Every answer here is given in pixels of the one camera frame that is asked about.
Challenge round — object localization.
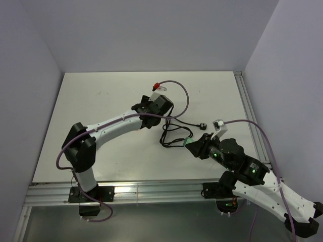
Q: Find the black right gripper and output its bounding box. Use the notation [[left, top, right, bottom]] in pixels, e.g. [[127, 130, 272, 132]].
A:
[[185, 132, 234, 170]]

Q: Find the green plug adapter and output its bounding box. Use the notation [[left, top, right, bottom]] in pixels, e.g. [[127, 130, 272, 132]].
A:
[[183, 137, 194, 147]]

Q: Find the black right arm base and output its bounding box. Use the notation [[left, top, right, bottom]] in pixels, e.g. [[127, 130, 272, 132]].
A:
[[201, 171, 238, 213]]

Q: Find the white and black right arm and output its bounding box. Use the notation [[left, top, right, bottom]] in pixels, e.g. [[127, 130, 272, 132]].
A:
[[183, 134, 322, 238]]

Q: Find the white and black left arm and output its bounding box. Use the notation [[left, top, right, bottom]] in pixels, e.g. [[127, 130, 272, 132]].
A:
[[62, 95, 174, 201]]

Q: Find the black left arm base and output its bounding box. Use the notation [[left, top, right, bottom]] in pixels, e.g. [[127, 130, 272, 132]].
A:
[[68, 185, 115, 218]]

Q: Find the black power cable with plug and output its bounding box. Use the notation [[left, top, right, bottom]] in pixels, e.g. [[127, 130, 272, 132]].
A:
[[158, 116, 209, 149]]

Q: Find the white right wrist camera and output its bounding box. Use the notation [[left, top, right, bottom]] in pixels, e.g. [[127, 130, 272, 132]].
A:
[[211, 119, 228, 140]]

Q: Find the aluminium right rail frame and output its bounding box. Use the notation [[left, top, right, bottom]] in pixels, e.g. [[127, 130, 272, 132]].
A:
[[233, 72, 271, 168]]

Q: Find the aluminium rail frame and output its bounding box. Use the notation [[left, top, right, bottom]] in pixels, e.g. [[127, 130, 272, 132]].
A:
[[233, 72, 271, 168], [12, 176, 290, 242]]

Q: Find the aluminium front rail frame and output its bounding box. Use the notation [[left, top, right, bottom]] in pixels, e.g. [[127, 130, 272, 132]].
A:
[[12, 176, 290, 242]]

